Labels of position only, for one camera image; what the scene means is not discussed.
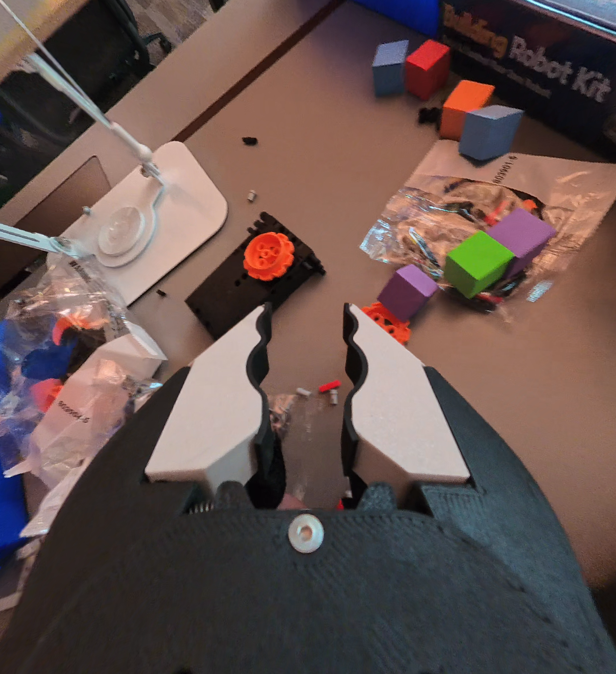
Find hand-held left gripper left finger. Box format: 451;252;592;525
145;302;289;510

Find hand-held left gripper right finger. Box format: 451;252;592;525
341;302;471;510

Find orange gear wheel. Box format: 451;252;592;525
243;232;295;281
361;301;411;345

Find purple cube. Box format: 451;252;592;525
484;207;557;280
376;263;440;323

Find green cube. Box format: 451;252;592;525
443;230;515;299

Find blue cube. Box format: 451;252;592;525
372;39;410;98
458;104;525;161

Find orange cube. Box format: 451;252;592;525
440;80;496;142

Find grey desk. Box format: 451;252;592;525
0;0;616;590

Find clear bag of grey parts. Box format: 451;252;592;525
266;392;351;506

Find black perforated block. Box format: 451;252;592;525
184;212;326;340

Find white paper packet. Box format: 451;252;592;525
24;322;168;490

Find clear bag orange blue parts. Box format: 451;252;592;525
0;253;130;475

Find white book stand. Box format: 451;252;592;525
0;0;229;306

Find clear bag of dark parts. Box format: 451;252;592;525
360;139;616;322

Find black office chair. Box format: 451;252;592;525
0;0;174;217

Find red cube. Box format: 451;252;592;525
405;39;452;102

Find blue printed toy box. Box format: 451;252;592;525
437;0;616;164

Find white lamp cord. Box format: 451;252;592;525
0;0;116;130

